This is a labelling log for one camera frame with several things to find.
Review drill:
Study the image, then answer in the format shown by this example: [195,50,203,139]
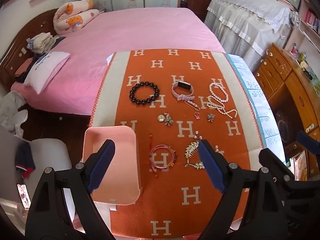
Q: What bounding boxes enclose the brown wooden cabinet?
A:
[253,42,320,182]

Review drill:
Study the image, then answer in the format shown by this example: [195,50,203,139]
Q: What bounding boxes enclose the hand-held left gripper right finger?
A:
[198,139,289,240]

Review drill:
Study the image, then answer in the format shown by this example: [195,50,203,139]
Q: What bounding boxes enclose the rolled bear print quilt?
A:
[53,0,100,34]

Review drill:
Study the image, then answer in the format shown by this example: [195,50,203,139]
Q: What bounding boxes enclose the black bead bracelet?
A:
[129,81,160,105]

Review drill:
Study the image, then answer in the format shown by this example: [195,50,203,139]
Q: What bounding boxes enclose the magazine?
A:
[289,151,308,181]

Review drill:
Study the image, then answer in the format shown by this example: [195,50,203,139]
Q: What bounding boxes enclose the pale strap smartwatch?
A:
[171,81,196,102]

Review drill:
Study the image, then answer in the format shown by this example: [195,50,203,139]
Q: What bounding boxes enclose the grey covered furniture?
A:
[204,0,299,73]

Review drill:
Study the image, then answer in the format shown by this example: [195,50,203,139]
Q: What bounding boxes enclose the pink bed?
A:
[11,7,227,115]

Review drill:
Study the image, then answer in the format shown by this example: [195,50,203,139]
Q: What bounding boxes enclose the white crumpled clothes pile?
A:
[0,91,28,137]

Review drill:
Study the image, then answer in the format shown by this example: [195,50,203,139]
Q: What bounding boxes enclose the pearl safety pin brooch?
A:
[184,99,202,120]

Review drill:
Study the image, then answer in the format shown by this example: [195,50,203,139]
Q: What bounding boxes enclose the wooden headboard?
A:
[0,8,60,93]

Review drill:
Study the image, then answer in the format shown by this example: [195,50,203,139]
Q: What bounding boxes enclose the white pillow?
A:
[24,52,70,95]

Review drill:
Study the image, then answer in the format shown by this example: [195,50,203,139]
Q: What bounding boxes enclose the white chair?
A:
[15,138,75,228]

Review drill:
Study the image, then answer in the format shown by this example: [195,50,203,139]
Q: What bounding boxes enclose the navy red striped garment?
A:
[15,142,36,179]

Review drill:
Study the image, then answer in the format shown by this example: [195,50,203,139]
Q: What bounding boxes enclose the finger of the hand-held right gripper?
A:
[259,148,320,198]
[297,131,320,153]

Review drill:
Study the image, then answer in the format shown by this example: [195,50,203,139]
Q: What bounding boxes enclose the gold leaf hair comb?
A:
[184,131,221,170]

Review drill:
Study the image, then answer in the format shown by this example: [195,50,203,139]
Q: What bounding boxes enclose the smartphone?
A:
[17,184,31,209]

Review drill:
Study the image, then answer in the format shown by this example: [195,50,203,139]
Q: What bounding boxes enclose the pink plastic storage box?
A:
[80,126,143,206]

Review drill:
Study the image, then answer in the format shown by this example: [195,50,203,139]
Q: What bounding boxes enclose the white pearl necklace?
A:
[206,82,238,120]

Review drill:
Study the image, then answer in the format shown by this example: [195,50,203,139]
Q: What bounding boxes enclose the light blue printed cloth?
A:
[225,53,287,164]

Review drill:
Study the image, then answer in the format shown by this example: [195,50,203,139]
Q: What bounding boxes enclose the folded light clothes stack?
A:
[26,32,67,54]

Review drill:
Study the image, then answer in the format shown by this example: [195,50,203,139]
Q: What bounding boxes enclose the pink clear bangle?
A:
[149,144,175,169]

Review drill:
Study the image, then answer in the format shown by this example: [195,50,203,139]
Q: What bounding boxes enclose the wooden bookshelf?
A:
[285,0,320,55]

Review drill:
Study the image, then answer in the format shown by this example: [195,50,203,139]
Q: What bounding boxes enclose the orange patterned blanket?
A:
[89,49,265,239]

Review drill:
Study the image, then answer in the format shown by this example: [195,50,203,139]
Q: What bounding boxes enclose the brown folded garment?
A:
[14,57,35,83]

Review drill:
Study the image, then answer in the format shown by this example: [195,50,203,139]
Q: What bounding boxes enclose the red cord bracelet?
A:
[149,134,178,179]

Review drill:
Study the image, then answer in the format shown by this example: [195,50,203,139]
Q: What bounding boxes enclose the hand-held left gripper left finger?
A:
[25,139,116,240]

